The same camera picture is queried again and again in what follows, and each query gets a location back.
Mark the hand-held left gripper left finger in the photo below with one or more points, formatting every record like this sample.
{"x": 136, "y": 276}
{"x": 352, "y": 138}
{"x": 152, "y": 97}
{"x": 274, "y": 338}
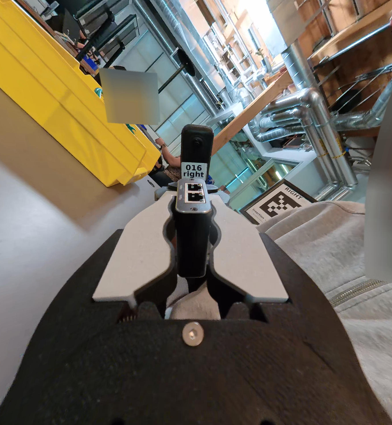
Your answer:
{"x": 139, "y": 252}

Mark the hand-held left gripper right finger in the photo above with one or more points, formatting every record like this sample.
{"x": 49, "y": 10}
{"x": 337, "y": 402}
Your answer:
{"x": 249, "y": 255}

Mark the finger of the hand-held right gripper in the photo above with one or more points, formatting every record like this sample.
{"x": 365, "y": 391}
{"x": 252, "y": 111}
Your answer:
{"x": 161, "y": 195}
{"x": 224, "y": 201}

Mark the black ethernet adapter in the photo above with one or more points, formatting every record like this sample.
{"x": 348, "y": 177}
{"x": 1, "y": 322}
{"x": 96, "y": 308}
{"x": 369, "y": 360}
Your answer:
{"x": 192, "y": 245}

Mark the yellow plastic bin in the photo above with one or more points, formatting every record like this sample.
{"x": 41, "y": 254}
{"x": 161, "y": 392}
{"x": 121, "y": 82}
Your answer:
{"x": 49, "y": 99}

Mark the framed black-white marker sign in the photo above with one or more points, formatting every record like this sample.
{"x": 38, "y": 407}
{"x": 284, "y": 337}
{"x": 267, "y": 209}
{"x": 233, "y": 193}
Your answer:
{"x": 279, "y": 204}

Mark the person's grey hoodie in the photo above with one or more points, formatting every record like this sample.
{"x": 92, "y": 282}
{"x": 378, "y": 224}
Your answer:
{"x": 315, "y": 252}

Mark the black disc on rod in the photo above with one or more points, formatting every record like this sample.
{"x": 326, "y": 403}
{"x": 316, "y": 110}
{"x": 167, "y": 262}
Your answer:
{"x": 186, "y": 63}

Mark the silver pipe cluster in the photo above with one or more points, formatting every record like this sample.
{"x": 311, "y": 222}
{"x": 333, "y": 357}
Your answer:
{"x": 315, "y": 126}

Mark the silver spiral ventilation duct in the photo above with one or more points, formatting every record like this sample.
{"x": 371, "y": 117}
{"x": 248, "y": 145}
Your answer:
{"x": 182, "y": 33}

